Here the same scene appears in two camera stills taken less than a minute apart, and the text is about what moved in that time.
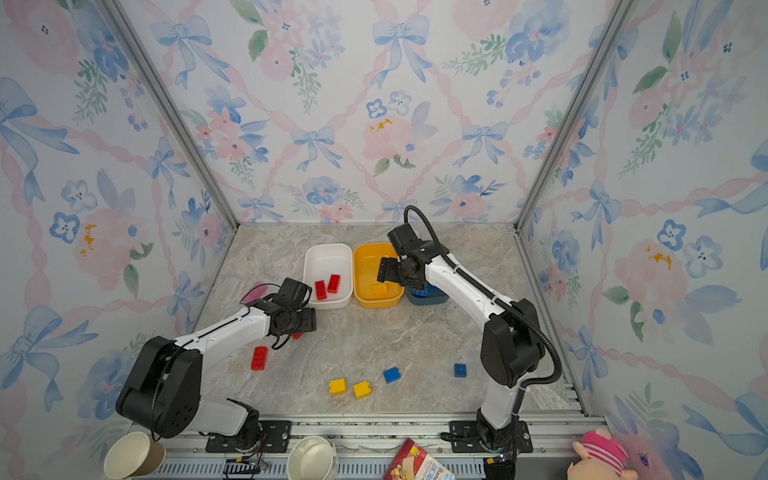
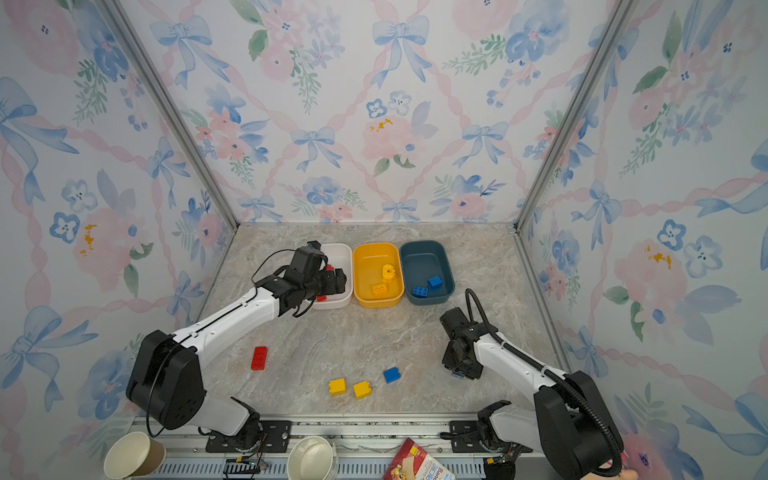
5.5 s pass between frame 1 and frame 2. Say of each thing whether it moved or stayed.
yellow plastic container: stayed
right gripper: moved
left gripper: moved
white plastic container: stayed
